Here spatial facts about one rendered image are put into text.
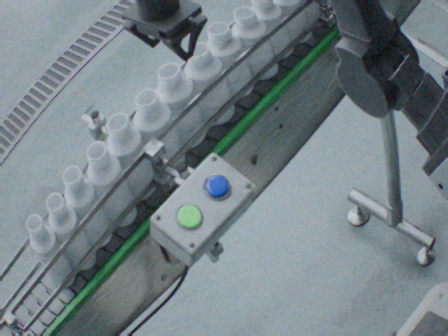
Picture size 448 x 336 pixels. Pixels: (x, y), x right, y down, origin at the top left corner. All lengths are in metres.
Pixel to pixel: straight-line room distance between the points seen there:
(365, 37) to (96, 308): 0.89
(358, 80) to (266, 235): 1.89
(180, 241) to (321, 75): 0.52
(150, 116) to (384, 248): 1.28
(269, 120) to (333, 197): 1.10
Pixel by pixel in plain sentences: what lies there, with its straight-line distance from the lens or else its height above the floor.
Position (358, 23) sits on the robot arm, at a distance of 1.10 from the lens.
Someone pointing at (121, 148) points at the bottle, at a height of 1.13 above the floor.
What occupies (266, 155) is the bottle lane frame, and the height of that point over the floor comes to 0.89.
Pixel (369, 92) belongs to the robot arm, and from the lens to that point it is 1.14.
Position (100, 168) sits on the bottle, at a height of 1.14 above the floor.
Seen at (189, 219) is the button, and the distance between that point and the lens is 1.67.
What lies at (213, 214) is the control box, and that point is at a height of 1.10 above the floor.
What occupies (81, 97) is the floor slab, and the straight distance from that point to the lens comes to 3.48.
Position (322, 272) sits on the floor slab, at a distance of 2.91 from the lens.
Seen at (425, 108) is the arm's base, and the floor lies 1.59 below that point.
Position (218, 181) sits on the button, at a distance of 1.70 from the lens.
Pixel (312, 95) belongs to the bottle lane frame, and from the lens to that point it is 2.05.
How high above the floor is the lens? 2.44
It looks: 51 degrees down
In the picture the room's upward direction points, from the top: 16 degrees counter-clockwise
